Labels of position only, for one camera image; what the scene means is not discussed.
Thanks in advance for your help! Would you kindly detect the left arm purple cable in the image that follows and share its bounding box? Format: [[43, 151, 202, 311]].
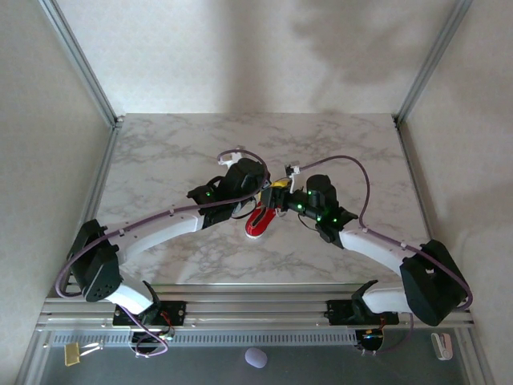
[[55, 148, 270, 358]]

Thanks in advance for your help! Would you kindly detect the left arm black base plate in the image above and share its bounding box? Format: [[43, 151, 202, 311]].
[[112, 300, 188, 326]]

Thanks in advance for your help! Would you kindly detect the gold binder clip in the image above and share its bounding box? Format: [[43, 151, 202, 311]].
[[63, 341, 103, 367]]

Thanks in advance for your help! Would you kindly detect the grey perforated cable duct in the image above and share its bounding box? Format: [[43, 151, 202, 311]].
[[47, 330, 358, 348]]

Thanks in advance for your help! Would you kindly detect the left arm white cable bracket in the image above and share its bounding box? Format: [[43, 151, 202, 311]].
[[216, 144, 246, 168]]

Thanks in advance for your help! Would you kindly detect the aluminium corner post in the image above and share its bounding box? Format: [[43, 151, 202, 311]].
[[38, 0, 123, 128], [394, 0, 475, 124]]

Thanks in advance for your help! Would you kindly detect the aluminium side rail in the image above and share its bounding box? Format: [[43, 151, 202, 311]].
[[59, 122, 122, 298], [394, 122, 437, 244]]

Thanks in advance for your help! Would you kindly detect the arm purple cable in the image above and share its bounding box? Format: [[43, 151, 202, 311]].
[[55, 148, 270, 358], [298, 154, 474, 356]]

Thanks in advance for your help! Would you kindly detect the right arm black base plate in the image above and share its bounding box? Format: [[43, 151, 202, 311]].
[[326, 298, 401, 326]]

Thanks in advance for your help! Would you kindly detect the lavender oval object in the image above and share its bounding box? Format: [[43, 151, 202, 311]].
[[244, 347, 269, 369]]

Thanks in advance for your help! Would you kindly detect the aluminium rail frame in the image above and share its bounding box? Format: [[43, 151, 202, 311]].
[[35, 282, 476, 332]]

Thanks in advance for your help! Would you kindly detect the red shoe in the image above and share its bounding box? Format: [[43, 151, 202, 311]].
[[244, 179, 290, 241]]

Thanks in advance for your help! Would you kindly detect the white plastic clip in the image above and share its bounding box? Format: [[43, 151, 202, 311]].
[[430, 332, 454, 362]]

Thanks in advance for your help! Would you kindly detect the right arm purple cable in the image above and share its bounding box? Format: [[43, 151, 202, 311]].
[[298, 154, 474, 356]]

